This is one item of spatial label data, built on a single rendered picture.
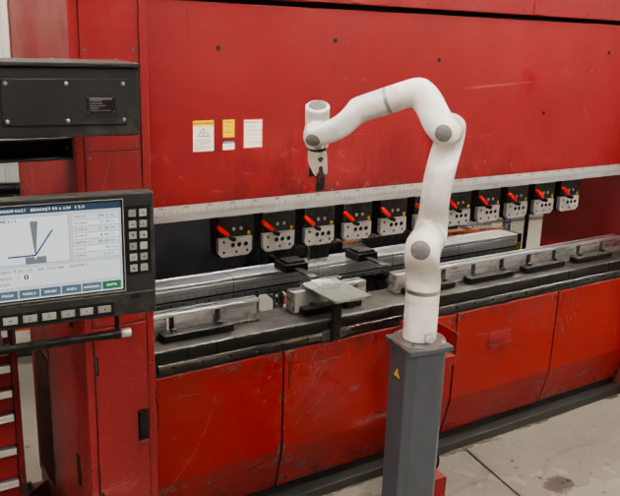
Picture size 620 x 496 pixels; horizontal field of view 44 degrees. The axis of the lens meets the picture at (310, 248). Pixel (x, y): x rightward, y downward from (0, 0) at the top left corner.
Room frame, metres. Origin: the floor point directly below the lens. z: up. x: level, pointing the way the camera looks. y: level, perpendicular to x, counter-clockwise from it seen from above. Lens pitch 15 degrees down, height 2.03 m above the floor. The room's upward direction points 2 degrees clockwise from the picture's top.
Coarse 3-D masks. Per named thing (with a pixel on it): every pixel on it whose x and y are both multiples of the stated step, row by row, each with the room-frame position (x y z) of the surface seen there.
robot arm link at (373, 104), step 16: (368, 96) 2.56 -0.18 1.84; (384, 96) 2.54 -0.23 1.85; (352, 112) 2.56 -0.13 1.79; (368, 112) 2.56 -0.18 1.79; (384, 112) 2.55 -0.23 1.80; (304, 128) 2.59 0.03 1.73; (320, 128) 2.53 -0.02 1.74; (336, 128) 2.53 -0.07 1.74; (352, 128) 2.56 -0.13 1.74; (320, 144) 2.55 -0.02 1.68
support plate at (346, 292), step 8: (336, 280) 3.19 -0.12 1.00; (312, 288) 3.07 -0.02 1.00; (320, 288) 3.07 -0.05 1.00; (336, 288) 3.08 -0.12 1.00; (344, 288) 3.08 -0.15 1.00; (352, 288) 3.08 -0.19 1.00; (328, 296) 2.97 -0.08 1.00; (336, 296) 2.97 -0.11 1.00; (344, 296) 2.98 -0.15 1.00; (352, 296) 2.98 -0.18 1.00; (360, 296) 2.98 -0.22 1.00; (368, 296) 3.00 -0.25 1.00
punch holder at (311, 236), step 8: (312, 208) 3.12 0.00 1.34; (320, 208) 3.14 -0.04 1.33; (328, 208) 3.17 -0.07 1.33; (296, 216) 3.16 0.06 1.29; (312, 216) 3.12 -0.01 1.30; (320, 216) 3.15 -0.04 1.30; (328, 216) 3.17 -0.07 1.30; (296, 224) 3.16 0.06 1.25; (304, 224) 3.11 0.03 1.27; (320, 224) 3.15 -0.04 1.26; (328, 224) 3.17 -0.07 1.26; (296, 232) 3.16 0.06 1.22; (304, 232) 3.10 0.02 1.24; (312, 232) 3.12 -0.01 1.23; (320, 232) 3.14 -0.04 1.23; (328, 232) 3.18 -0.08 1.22; (296, 240) 3.16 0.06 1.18; (304, 240) 3.10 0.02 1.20; (312, 240) 3.12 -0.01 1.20; (320, 240) 3.15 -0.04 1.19; (328, 240) 3.17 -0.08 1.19
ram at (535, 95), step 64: (192, 64) 2.83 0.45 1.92; (256, 64) 2.98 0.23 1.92; (320, 64) 3.13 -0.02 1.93; (384, 64) 3.31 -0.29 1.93; (448, 64) 3.51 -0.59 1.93; (512, 64) 3.73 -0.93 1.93; (576, 64) 3.98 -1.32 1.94; (192, 128) 2.83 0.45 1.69; (384, 128) 3.32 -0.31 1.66; (512, 128) 3.75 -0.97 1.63; (576, 128) 4.01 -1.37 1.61; (192, 192) 2.83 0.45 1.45; (256, 192) 2.98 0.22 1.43
